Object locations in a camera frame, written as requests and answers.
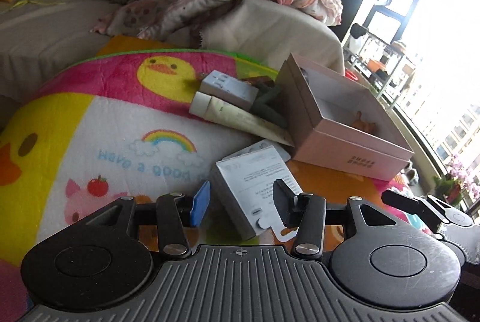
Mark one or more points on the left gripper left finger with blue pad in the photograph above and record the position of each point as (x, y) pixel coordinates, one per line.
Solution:
(176, 212)

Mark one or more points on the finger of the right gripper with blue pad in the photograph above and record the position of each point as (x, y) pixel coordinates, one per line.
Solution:
(429, 212)

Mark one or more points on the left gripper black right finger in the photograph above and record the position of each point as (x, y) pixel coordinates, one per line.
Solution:
(304, 212)

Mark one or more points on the white small carton box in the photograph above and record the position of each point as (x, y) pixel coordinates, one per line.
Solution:
(244, 186)

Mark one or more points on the brown toy figure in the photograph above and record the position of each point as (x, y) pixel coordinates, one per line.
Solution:
(362, 125)

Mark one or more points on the cream lotion tube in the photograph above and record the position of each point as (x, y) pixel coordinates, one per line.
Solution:
(225, 114)

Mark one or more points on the white power strip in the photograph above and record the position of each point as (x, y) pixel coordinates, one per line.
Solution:
(229, 89)

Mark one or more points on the pink flower pot plant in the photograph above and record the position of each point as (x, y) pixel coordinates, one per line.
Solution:
(457, 184)

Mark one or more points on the pink cardboard box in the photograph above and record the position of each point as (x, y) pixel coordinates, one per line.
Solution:
(320, 105)

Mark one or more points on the colourful cartoon play mat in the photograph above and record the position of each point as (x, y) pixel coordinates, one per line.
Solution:
(102, 129)

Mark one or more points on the green plastic toy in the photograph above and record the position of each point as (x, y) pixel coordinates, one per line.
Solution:
(263, 104)

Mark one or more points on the metal balcony shelf rack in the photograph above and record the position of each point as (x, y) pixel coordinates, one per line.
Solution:
(384, 65)

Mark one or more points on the beige covered sofa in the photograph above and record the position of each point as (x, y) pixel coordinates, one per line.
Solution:
(40, 38)

